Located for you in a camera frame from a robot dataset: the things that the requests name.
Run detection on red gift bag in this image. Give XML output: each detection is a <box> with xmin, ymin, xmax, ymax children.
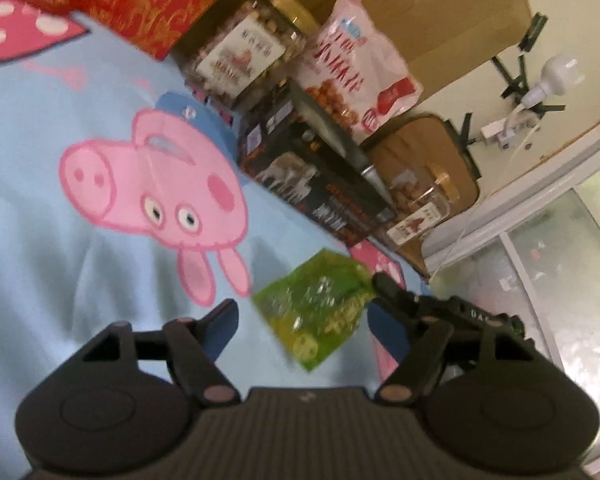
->
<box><xmin>45</xmin><ymin>0</ymin><xmax>261</xmax><ymax>62</ymax></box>

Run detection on pink snack bag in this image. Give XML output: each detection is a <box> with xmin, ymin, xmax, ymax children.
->
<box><xmin>292</xmin><ymin>0</ymin><xmax>425</xmax><ymax>146</ymax></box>

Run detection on white power adapter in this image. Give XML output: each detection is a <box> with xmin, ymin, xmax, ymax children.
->
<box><xmin>480</xmin><ymin>110</ymin><xmax>542</xmax><ymax>149</ymax></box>

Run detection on green snack packet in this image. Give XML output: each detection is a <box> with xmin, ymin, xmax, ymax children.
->
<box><xmin>251</xmin><ymin>248</ymin><xmax>379</xmax><ymax>374</ymax></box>

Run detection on white light bulb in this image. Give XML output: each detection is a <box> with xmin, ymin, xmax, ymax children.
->
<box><xmin>517</xmin><ymin>55</ymin><xmax>582</xmax><ymax>109</ymax></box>

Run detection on brown wooden headboard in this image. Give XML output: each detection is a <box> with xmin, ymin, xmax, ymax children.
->
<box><xmin>172</xmin><ymin>0</ymin><xmax>534</xmax><ymax>107</ymax></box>

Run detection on brown cushion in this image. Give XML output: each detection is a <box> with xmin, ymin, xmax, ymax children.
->
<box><xmin>362</xmin><ymin>114</ymin><xmax>482</xmax><ymax>279</ymax></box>

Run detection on black cardboard box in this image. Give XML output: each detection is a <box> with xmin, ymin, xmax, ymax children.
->
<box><xmin>237</xmin><ymin>80</ymin><xmax>399</xmax><ymax>249</ymax></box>

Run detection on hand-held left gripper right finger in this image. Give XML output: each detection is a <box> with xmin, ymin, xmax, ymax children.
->
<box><xmin>367</xmin><ymin>302</ymin><xmax>537</xmax><ymax>404</ymax></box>

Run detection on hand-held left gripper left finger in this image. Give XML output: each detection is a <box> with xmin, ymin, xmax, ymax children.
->
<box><xmin>80</xmin><ymin>299</ymin><xmax>242</xmax><ymax>407</ymax></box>

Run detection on nut jar with gold lid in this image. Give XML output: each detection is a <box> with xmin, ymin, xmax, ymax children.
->
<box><xmin>380</xmin><ymin>170</ymin><xmax>464</xmax><ymax>252</ymax></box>
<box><xmin>182</xmin><ymin>0</ymin><xmax>322</xmax><ymax>112</ymax></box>

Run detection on frosted glass window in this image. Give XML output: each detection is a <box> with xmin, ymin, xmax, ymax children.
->
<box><xmin>427</xmin><ymin>157</ymin><xmax>600</xmax><ymax>476</ymax></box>

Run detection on pig print blue blanket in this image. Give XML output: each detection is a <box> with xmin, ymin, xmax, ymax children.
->
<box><xmin>0</xmin><ymin>0</ymin><xmax>431</xmax><ymax>480</ymax></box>

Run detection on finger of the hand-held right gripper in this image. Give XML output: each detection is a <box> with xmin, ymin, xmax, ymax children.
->
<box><xmin>372</xmin><ymin>272</ymin><xmax>432</xmax><ymax>320</ymax></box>

